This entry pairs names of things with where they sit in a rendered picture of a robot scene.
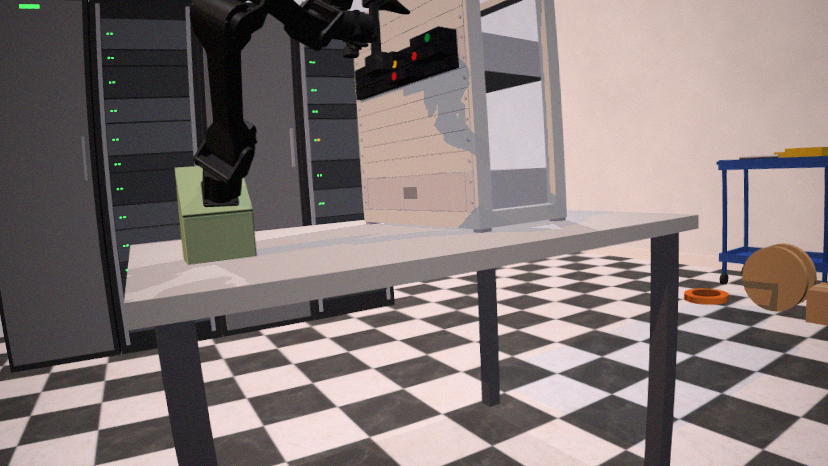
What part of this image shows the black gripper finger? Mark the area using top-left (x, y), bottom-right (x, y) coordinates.
top-left (388, 51), bottom-right (413, 67)
top-left (379, 0), bottom-right (410, 15)

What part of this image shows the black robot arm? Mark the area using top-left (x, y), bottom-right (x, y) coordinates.
top-left (190, 0), bottom-right (353, 207)

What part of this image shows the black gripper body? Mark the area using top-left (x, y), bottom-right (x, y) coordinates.
top-left (343, 0), bottom-right (391, 78)

